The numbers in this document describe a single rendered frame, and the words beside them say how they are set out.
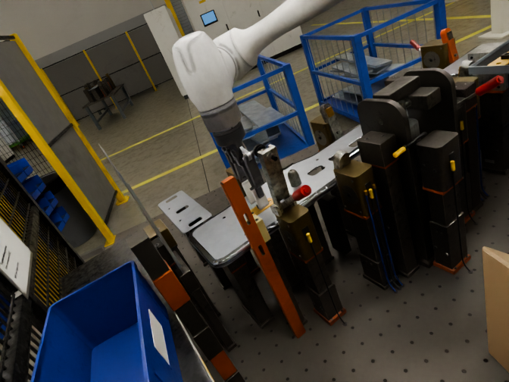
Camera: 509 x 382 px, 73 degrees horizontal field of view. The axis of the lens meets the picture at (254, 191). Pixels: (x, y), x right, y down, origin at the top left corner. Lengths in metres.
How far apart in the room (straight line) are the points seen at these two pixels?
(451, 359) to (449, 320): 0.10
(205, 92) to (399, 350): 0.72
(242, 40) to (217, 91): 0.17
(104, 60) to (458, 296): 12.52
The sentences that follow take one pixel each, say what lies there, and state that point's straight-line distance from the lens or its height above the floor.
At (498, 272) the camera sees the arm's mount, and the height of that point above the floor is 0.97.
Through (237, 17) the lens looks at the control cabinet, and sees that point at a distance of 8.89.
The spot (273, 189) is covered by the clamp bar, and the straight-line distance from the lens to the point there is 0.74.
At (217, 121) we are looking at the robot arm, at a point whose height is 1.28.
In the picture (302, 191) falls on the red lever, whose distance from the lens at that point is 0.66.
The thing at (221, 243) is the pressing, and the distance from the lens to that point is 0.88.
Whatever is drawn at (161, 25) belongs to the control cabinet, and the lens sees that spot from 8.72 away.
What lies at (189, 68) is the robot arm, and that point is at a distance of 0.77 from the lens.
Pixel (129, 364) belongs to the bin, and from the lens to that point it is 0.71.
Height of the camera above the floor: 1.48
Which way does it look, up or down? 28 degrees down
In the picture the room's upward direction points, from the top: 24 degrees counter-clockwise
